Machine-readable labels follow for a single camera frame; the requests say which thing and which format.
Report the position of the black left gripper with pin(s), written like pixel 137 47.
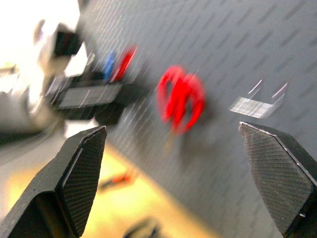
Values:
pixel 67 42

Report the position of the black plastic cup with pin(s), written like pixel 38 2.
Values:
pixel 86 95

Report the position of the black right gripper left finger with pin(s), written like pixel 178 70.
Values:
pixel 74 178

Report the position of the gray perforated pegboard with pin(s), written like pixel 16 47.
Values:
pixel 223 37

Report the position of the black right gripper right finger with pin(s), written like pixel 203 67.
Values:
pixel 275 173

